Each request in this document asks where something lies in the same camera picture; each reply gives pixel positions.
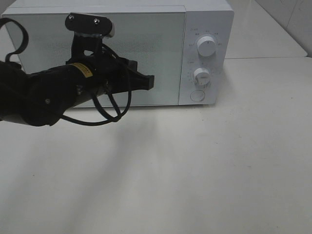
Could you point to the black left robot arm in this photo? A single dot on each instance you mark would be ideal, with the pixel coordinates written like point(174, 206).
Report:
point(42, 98)

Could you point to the white microwave door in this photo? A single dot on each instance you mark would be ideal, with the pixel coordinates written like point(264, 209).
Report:
point(150, 35)

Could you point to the round white door button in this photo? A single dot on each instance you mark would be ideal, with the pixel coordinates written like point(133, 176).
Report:
point(197, 95)

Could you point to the upper white power knob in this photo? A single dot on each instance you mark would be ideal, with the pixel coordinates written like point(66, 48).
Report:
point(206, 46)

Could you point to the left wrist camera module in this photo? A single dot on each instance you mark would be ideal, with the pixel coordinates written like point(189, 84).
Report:
point(89, 31)

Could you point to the white microwave oven body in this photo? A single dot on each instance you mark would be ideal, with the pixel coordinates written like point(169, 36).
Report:
point(202, 18)

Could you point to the lower white timer knob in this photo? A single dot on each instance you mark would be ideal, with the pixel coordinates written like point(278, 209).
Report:
point(202, 76)

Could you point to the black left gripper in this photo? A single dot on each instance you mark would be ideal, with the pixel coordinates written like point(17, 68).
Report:
point(103, 73)

